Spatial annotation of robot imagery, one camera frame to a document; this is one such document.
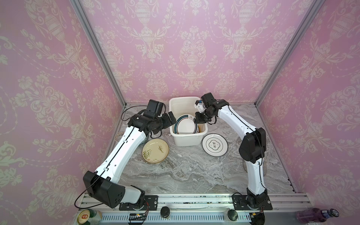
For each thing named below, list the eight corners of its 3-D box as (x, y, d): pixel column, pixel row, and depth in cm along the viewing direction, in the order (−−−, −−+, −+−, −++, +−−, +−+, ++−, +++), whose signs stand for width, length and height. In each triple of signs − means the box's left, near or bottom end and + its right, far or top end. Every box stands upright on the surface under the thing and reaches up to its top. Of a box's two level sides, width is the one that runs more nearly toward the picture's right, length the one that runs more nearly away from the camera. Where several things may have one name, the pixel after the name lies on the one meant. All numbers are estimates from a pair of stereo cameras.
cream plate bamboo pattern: (140, 163, 90) (139, 161, 88) (145, 140, 101) (144, 138, 99) (168, 163, 90) (168, 161, 88) (170, 140, 101) (169, 138, 99)
